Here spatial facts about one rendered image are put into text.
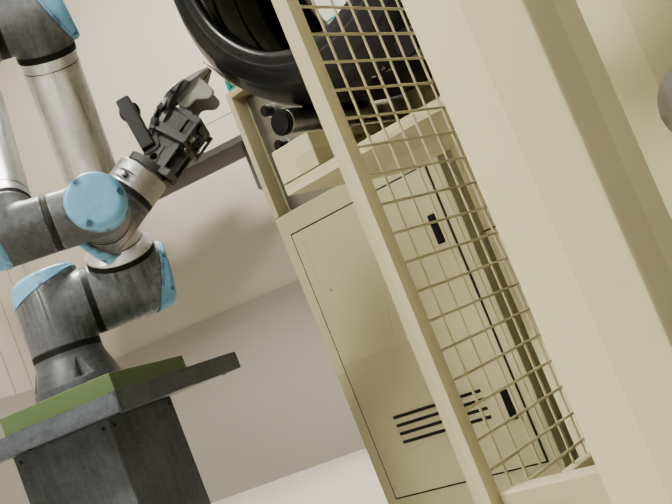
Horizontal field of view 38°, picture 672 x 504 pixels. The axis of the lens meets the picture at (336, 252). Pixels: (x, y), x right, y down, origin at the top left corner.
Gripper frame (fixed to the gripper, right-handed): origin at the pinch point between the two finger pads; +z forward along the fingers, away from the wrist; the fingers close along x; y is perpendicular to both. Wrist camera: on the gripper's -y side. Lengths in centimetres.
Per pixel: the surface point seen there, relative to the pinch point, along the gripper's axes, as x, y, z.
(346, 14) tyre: 17.0, 25.8, 11.9
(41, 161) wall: -310, -253, 33
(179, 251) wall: -318, -155, 28
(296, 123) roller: 0.7, 20.9, -1.2
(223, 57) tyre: 3.3, 3.8, 2.9
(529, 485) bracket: 48, 84, -41
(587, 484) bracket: 51, 89, -39
